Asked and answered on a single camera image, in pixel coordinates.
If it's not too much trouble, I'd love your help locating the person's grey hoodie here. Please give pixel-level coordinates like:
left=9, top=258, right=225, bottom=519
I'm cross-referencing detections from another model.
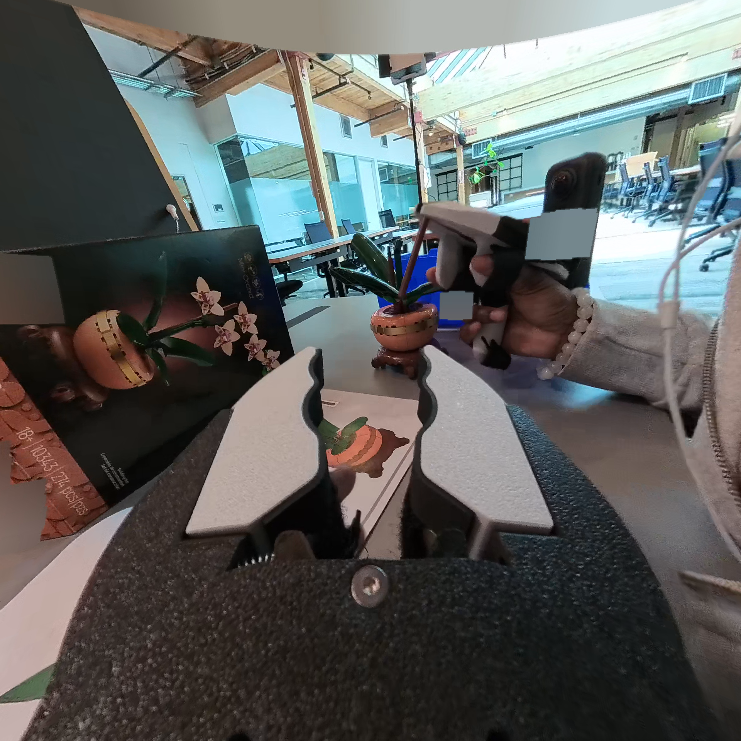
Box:
left=674, top=255, right=741, bottom=741

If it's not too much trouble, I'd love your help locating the brick-built toy flower pot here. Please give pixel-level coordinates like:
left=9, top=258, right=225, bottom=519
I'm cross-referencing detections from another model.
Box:
left=329, top=232, right=442, bottom=380

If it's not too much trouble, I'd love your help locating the row of office chairs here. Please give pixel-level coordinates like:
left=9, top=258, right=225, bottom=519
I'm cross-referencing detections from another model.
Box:
left=602, top=139, right=741, bottom=273

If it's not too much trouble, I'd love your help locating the long wooden-edged table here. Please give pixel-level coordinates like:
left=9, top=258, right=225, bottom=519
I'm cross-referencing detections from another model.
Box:
left=266, top=228, right=418, bottom=290

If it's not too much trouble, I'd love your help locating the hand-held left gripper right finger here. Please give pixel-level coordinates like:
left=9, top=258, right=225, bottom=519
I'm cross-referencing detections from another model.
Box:
left=408, top=345, right=555, bottom=561

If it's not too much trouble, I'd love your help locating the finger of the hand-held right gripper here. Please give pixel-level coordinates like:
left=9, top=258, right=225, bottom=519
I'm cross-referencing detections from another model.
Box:
left=417, top=201, right=507, bottom=235

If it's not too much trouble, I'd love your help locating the studio light on stand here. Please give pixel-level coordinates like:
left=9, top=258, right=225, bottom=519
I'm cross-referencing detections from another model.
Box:
left=379, top=52, right=438, bottom=209

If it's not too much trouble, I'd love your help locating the large blue plastic bin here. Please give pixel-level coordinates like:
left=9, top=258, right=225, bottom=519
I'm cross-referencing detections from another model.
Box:
left=394, top=249, right=591, bottom=319

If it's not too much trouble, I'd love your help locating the black board with wooden edge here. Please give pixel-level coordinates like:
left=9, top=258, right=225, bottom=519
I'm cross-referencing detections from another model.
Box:
left=0, top=0, right=200, bottom=252

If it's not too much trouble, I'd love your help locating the person's right hand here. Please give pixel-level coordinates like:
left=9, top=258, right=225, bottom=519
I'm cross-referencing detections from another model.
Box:
left=424, top=254, right=581, bottom=361

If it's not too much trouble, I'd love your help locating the green potted plant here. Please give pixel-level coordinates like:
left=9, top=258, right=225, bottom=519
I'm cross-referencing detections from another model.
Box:
left=468, top=142, right=506, bottom=186

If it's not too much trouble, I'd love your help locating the white bead bracelet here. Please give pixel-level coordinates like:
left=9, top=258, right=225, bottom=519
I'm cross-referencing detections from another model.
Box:
left=535, top=288, right=597, bottom=381

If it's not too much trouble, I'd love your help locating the dark brown toy stem stick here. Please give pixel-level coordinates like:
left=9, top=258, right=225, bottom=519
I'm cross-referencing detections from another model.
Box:
left=395, top=215, right=432, bottom=310

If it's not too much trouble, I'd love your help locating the person's right forearm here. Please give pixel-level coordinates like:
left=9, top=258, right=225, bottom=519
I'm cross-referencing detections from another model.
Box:
left=570, top=295, right=730, bottom=414

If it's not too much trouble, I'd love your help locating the open instruction booklet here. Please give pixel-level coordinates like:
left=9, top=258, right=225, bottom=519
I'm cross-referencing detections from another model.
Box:
left=0, top=388, right=423, bottom=741

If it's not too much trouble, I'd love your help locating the black orchid set box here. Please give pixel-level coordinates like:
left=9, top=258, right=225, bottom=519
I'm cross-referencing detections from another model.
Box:
left=0, top=225, right=297, bottom=542

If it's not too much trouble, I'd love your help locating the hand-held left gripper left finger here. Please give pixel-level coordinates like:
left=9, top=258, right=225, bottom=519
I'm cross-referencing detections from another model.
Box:
left=184, top=346, right=332, bottom=538

